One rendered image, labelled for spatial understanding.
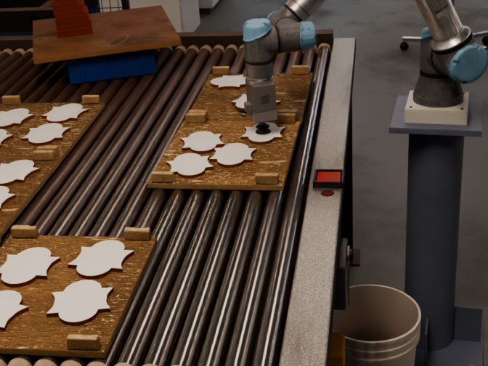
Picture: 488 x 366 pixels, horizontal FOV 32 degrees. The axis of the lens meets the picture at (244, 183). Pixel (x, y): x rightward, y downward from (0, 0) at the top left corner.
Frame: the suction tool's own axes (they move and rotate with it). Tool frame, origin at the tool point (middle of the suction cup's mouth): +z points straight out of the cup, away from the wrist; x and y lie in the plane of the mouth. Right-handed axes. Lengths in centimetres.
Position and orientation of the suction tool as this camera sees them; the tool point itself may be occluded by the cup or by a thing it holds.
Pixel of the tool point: (263, 131)
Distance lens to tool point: 236.3
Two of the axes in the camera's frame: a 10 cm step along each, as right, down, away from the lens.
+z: 0.6, 8.9, 4.5
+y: 2.6, 4.2, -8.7
